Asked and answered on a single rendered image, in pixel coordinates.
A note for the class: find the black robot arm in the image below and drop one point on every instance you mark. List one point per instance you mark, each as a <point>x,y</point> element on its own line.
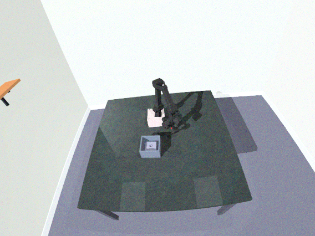
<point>171,107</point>

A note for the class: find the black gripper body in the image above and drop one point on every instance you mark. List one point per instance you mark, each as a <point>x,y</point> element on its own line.
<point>174,129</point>

